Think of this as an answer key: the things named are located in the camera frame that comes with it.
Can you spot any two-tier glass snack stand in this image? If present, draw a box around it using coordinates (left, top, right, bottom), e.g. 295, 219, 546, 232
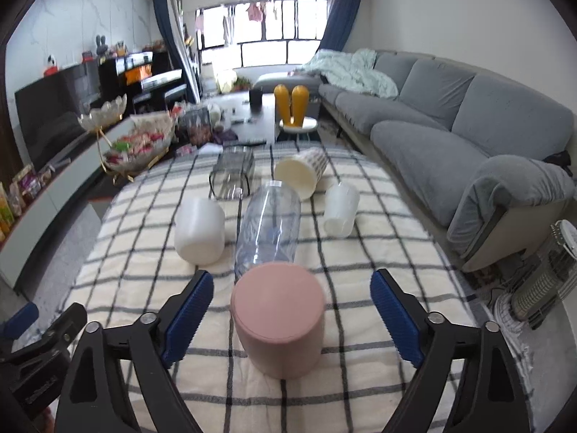
78, 94, 179, 182

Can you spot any clear grey rectangular container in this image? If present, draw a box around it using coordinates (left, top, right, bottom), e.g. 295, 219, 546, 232
208, 146, 256, 200

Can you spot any cream patterned cup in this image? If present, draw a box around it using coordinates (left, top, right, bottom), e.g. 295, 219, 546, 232
274, 146, 330, 201

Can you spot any orange rabbit ear ornament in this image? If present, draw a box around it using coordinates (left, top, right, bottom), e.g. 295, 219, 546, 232
273, 84, 320, 145

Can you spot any clear plastic bottle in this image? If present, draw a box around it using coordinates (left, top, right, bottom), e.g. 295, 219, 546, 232
233, 180, 302, 283

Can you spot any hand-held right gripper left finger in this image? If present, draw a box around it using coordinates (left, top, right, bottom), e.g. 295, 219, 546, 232
56, 270, 215, 433

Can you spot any light green blanket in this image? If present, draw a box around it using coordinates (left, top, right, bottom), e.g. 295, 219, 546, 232
295, 48, 400, 99

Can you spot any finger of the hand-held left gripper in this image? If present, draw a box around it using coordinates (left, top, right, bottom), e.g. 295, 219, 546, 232
0, 302, 40, 342
0, 302, 88, 373

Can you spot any blue curtain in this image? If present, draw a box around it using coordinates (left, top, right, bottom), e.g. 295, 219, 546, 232
150, 0, 201, 105
319, 0, 365, 53

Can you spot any row of snack packets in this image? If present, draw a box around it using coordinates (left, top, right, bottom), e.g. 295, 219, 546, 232
0, 163, 56, 241

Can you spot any white plastic cup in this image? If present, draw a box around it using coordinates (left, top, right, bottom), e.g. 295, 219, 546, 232
174, 197, 226, 266

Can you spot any white space heater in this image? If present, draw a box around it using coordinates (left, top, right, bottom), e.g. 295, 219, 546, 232
508, 219, 577, 331

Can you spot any small translucent cup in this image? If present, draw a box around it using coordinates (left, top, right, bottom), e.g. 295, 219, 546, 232
323, 181, 360, 238

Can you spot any clear candy box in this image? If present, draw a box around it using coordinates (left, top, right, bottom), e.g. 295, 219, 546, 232
178, 107, 213, 146

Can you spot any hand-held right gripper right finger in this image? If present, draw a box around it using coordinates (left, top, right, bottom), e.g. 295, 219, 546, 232
370, 269, 531, 433

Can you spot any black item on sofa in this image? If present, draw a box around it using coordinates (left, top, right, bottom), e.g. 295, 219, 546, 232
543, 149, 574, 169

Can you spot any black television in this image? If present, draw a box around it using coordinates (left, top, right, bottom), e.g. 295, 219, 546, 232
14, 60, 102, 173

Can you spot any grey television cabinet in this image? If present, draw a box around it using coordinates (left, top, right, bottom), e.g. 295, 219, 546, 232
0, 113, 181, 290

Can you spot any grey sofa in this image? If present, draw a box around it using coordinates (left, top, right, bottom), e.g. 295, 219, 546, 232
252, 49, 577, 274

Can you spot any pink cup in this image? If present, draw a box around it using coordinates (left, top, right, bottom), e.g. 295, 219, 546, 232
230, 262, 326, 380

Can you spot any black piano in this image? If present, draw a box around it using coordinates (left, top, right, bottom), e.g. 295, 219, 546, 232
98, 51, 188, 116

